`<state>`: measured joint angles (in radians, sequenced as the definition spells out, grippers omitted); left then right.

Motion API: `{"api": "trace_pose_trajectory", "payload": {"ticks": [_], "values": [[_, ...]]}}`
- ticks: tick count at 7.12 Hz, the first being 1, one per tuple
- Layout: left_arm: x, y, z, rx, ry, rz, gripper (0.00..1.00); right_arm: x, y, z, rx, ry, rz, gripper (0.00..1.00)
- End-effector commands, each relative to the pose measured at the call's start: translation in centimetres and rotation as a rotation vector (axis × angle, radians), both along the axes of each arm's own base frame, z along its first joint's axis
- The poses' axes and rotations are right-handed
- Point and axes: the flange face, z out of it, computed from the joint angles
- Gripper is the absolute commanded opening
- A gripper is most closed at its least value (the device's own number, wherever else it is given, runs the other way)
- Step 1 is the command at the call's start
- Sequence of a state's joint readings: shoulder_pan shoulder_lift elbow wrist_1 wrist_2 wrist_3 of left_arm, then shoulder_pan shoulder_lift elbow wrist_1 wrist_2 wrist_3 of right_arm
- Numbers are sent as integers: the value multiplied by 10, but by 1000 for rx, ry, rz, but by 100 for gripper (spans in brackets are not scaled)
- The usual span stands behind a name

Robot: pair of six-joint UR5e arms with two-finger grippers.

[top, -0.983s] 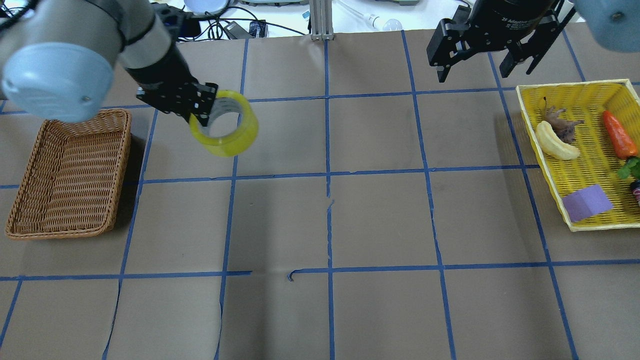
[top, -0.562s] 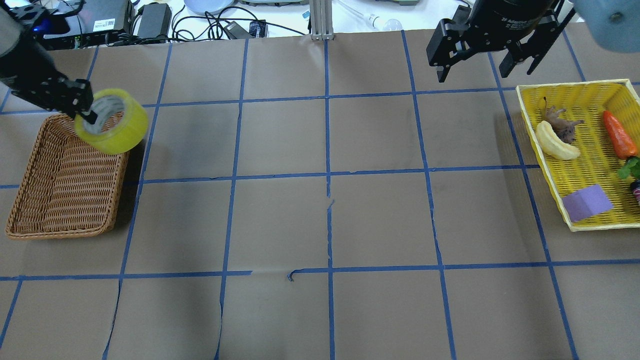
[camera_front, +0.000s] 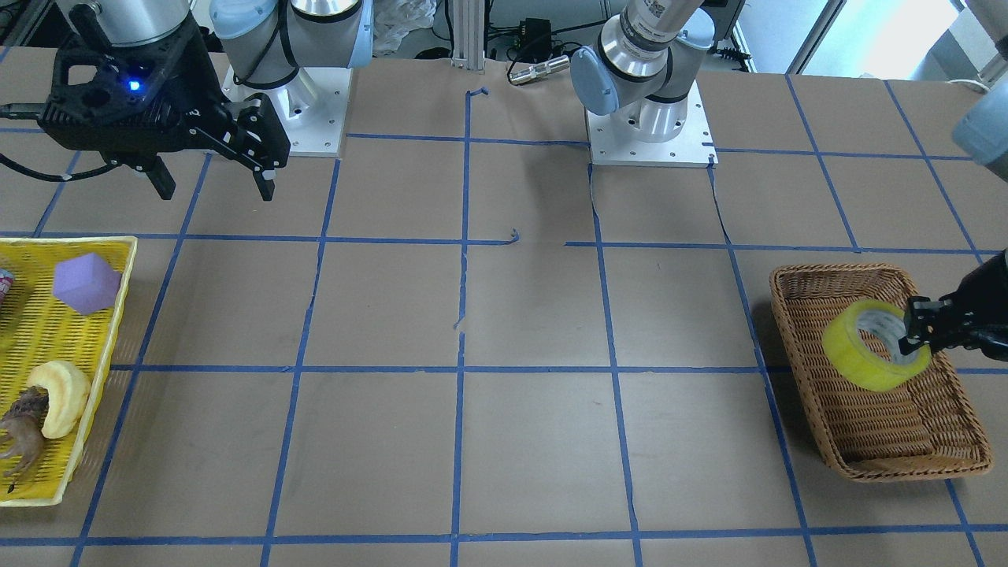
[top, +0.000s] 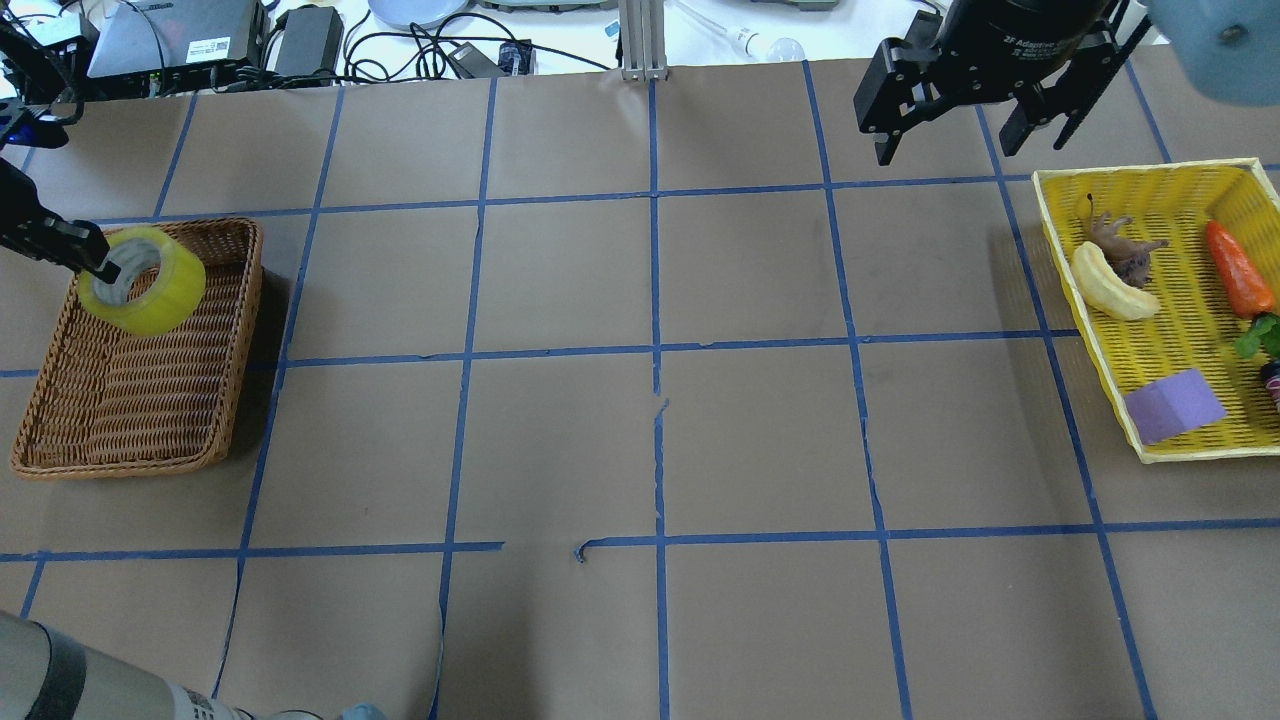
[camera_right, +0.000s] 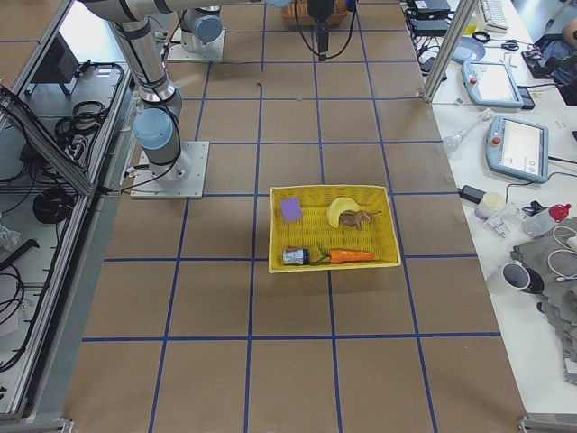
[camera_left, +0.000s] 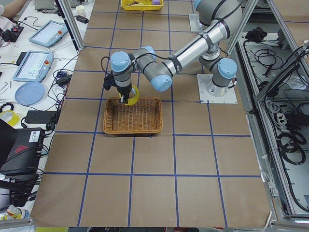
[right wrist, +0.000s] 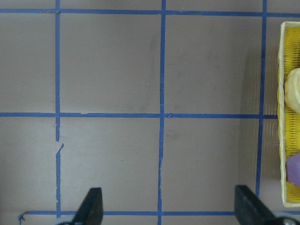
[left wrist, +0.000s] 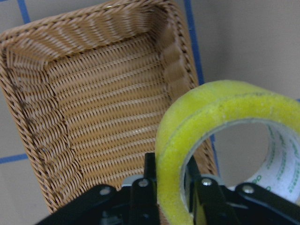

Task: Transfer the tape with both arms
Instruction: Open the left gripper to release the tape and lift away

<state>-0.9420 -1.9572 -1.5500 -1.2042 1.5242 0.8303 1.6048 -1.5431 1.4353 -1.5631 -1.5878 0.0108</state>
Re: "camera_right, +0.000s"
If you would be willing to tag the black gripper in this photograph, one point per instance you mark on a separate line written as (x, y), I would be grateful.
(320, 10)

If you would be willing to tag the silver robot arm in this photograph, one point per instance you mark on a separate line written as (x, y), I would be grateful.
(199, 27)
(157, 126)

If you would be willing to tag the brown wicker basket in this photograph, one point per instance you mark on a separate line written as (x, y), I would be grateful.
(296, 14)

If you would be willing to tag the blue plate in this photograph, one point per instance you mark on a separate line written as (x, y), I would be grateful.
(468, 49)

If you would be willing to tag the toy banana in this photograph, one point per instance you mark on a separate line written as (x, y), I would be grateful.
(339, 206)

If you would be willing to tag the light bulb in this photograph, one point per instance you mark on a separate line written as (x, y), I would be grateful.
(452, 142)

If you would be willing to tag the purple foam block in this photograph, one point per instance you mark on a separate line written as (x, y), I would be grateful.
(291, 209)

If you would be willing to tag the far teach pendant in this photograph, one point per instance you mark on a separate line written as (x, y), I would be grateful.
(491, 84)

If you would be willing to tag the teach pendant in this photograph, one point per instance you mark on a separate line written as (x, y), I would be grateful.
(518, 149)
(491, 84)

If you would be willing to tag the yellow plastic basket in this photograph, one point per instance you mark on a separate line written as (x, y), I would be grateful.
(377, 236)

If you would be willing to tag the black scissors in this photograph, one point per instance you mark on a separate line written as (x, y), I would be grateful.
(507, 45)

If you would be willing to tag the orange toy carrot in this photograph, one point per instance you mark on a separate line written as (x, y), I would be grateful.
(337, 256)

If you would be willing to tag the small can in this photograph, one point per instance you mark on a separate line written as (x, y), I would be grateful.
(296, 256)

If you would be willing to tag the black power adapter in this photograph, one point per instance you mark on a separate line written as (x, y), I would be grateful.
(471, 194)

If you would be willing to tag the near teach pendant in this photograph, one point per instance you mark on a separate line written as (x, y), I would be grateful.
(518, 149)

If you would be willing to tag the white paper cup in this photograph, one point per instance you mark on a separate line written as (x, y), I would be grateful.
(490, 204)

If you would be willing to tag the white mug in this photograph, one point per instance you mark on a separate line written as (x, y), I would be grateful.
(515, 275)

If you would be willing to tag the grey cloth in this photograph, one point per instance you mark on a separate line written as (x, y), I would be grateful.
(551, 259)

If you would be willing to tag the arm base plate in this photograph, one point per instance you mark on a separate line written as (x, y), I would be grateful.
(198, 52)
(186, 179)

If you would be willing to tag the aluminium frame post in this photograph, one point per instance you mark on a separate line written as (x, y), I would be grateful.
(463, 13)

